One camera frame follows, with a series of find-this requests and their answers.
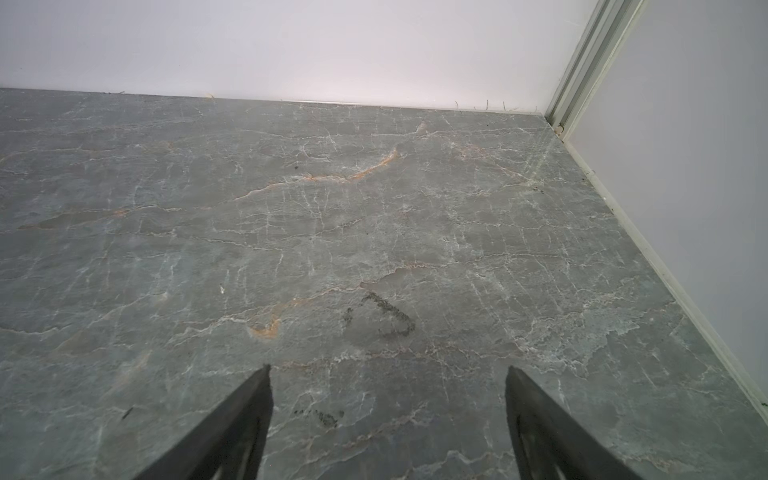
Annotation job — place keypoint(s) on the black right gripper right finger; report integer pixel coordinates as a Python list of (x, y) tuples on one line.
[(547, 442)]

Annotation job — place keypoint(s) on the aluminium frame corner post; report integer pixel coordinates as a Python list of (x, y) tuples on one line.
[(605, 31)]

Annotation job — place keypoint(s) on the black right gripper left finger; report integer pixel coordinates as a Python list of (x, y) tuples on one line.
[(229, 442)]

